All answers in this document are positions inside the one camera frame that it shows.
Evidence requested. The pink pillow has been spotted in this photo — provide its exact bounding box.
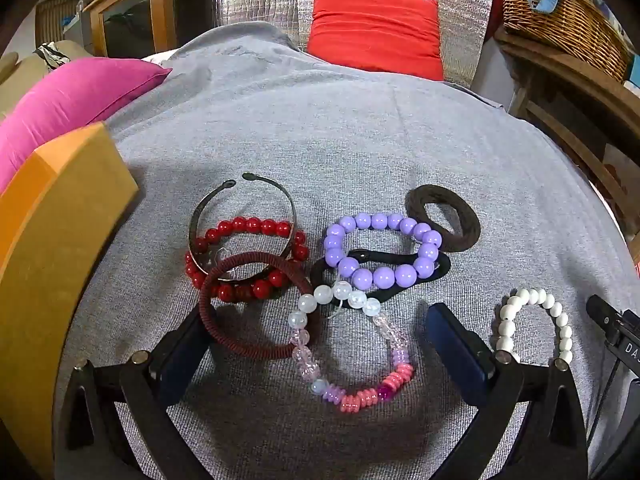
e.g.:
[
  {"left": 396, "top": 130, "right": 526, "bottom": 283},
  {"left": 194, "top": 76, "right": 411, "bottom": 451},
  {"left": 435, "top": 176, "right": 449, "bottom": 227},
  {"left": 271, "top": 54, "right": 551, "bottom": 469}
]
[{"left": 0, "top": 57, "right": 173, "bottom": 193}]

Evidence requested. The orange cardboard box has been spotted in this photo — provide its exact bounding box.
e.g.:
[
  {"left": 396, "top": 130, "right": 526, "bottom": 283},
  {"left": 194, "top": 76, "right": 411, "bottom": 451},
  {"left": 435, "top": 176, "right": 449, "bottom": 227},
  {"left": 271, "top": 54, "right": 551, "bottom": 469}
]
[{"left": 0, "top": 122, "right": 140, "bottom": 480}]

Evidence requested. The purple bead bracelet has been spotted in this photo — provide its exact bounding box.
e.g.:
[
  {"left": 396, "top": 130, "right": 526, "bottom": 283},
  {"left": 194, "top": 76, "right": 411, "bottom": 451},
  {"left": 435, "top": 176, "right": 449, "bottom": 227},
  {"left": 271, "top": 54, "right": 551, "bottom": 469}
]
[{"left": 322, "top": 213, "right": 443, "bottom": 291}]

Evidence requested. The brown hair scrunchie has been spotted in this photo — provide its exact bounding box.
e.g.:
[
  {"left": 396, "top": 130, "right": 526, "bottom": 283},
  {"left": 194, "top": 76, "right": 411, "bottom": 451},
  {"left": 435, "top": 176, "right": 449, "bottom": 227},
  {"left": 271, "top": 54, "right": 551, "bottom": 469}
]
[{"left": 405, "top": 185, "right": 482, "bottom": 253}]

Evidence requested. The zebra patterned cloth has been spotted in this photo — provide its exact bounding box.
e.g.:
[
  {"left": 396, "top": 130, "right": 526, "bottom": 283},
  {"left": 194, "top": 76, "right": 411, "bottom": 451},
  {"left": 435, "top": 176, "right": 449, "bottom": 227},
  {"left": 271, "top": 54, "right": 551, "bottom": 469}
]
[{"left": 32, "top": 42, "right": 76, "bottom": 68}]

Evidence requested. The grey blanket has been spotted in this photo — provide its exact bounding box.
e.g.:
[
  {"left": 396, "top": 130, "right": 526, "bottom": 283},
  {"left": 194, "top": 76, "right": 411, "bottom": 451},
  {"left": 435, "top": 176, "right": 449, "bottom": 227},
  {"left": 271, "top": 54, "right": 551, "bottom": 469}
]
[{"left": 52, "top": 22, "right": 640, "bottom": 480}]

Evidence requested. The clear and pink bead bracelet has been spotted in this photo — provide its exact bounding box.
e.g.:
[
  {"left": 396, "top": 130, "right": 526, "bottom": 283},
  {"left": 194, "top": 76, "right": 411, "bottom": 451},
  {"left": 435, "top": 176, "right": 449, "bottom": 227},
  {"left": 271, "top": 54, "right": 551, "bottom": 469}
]
[{"left": 287, "top": 281, "right": 416, "bottom": 417}]

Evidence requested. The wicker basket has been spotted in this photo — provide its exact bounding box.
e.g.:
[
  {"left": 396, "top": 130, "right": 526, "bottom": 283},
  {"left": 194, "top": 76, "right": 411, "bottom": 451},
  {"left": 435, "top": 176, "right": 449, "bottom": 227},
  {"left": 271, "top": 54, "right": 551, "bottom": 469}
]
[{"left": 500, "top": 0, "right": 633, "bottom": 83}]

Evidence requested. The metal cuff bracelet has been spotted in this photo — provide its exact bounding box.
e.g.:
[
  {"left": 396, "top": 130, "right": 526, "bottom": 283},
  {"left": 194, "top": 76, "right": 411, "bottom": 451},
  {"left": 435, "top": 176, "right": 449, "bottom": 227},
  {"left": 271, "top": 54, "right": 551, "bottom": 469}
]
[{"left": 189, "top": 173, "right": 299, "bottom": 281}]

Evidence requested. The red pillow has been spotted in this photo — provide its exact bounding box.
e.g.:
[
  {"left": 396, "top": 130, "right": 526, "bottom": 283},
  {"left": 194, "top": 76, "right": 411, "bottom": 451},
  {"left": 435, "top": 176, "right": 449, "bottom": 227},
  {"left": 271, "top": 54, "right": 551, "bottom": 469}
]
[{"left": 306, "top": 0, "right": 445, "bottom": 82}]

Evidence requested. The dark wicker panel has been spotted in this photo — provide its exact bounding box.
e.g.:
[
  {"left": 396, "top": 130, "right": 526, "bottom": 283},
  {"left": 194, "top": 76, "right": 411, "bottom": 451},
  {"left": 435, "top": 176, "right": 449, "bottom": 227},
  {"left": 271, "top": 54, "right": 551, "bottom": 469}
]
[{"left": 35, "top": 0, "right": 96, "bottom": 56}]

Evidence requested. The wooden shelf rack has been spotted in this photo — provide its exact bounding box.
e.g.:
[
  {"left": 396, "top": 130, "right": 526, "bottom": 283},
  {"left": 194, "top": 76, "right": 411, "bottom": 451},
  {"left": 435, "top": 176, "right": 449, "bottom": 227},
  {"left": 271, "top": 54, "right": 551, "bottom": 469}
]
[{"left": 492, "top": 27, "right": 640, "bottom": 221}]

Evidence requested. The black hair tie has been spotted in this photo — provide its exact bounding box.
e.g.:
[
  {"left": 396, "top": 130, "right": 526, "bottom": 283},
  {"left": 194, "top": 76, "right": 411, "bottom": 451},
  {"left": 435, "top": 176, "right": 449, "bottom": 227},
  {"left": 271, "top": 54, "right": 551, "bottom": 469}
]
[{"left": 310, "top": 247, "right": 452, "bottom": 305}]

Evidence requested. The white bead bracelet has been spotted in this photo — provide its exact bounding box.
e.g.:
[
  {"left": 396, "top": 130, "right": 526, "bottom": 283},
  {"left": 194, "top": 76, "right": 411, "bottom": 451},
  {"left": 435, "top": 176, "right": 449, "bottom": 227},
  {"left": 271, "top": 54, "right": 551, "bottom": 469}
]
[{"left": 495, "top": 287, "right": 574, "bottom": 363}]

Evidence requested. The wooden cabinet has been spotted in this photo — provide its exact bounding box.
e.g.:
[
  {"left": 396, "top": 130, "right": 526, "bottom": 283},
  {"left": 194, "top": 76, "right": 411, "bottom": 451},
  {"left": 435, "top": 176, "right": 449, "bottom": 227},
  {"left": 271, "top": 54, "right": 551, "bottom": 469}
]
[{"left": 82, "top": 0, "right": 221, "bottom": 58}]

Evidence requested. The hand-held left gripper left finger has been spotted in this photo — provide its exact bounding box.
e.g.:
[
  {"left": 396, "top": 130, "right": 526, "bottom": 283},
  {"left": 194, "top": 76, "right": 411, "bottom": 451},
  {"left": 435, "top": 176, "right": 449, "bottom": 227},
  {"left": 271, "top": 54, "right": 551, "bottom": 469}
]
[{"left": 52, "top": 305, "right": 221, "bottom": 480}]

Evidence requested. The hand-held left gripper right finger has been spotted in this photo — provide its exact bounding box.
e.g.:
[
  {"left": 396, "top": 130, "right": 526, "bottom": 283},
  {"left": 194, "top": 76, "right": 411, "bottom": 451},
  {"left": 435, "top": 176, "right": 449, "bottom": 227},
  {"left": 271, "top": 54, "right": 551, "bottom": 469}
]
[{"left": 426, "top": 302, "right": 591, "bottom": 480}]

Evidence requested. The dark red corded bangle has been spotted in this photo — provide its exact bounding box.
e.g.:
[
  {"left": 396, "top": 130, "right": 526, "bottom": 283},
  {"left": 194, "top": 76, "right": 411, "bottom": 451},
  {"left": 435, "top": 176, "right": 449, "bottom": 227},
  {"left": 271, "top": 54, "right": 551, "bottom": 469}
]
[{"left": 199, "top": 252, "right": 316, "bottom": 359}]

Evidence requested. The red bead bracelet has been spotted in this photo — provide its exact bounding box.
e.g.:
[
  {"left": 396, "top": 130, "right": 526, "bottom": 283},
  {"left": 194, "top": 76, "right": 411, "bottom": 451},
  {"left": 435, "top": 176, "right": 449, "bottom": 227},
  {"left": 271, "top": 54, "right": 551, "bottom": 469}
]
[{"left": 185, "top": 216, "right": 311, "bottom": 303}]

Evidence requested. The beige sofa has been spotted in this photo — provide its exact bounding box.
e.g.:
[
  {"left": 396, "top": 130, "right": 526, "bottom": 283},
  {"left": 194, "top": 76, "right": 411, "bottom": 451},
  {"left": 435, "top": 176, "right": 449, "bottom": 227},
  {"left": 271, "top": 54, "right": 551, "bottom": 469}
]
[{"left": 0, "top": 40, "right": 96, "bottom": 121}]

